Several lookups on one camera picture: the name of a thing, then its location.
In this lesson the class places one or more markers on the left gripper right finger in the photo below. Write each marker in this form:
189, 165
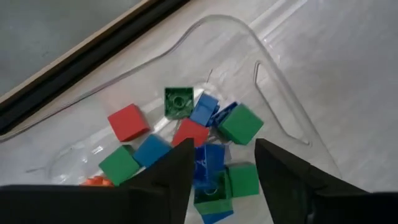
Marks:
311, 205

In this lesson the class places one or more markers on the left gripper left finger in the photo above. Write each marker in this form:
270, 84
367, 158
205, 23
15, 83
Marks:
93, 205

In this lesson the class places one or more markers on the small blue brick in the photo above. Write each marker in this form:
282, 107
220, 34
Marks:
150, 151
203, 109
217, 217
210, 161
222, 113

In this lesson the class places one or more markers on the clear plastic bin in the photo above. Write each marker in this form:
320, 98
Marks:
217, 56

